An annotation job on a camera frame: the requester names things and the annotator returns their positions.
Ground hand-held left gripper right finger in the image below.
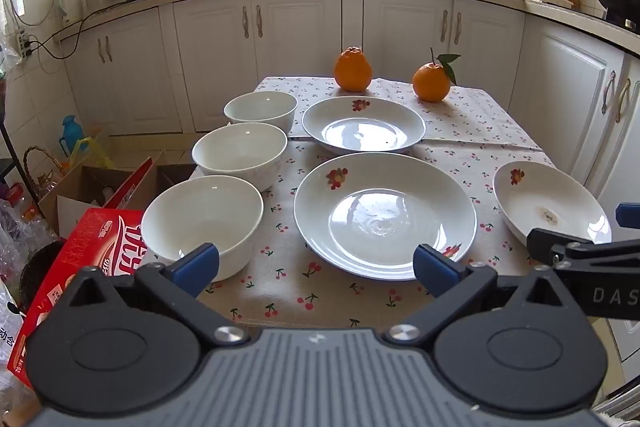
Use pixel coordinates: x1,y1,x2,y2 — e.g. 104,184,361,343
382,244,573,350

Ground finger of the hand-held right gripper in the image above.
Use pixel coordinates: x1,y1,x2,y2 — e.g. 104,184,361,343
526,227,640,269
616,203,640,230

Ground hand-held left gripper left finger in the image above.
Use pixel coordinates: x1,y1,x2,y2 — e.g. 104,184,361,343
62,243,251,350

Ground white plate with stain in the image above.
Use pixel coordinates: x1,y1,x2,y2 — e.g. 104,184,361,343
493,160,613,250

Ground white ceramic bowl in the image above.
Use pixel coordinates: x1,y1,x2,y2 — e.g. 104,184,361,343
141,175,265,284
223,91,299,138
192,122,289,192

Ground white plate fruit print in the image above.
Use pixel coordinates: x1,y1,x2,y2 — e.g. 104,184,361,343
301,96,427,154
293,152,478,282

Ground cherry print tablecloth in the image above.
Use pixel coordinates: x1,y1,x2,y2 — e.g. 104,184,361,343
200,76,613,329

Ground red carton box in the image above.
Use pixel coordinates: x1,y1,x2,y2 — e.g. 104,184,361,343
7,208,151,389

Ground brown cardboard box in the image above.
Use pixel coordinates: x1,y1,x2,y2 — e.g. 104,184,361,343
37,149,198,240

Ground yellow plastic bag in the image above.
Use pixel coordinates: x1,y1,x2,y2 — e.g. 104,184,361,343
69,136,117,170

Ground black bin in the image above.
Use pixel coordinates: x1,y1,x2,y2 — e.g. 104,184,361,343
20,241,67,308

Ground wicker basket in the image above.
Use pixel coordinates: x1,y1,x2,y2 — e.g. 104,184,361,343
22,147,67,195

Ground blue thermos jug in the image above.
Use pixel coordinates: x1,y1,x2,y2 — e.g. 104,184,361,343
61,116,92,158

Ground orange with green leaf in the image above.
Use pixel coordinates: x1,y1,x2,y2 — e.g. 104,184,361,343
412,48,462,102

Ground orange with knobbed top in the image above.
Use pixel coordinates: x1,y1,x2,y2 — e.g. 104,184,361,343
333,47,373,92

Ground white electric kettle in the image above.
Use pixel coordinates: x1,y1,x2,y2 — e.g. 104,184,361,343
58,0,83,26

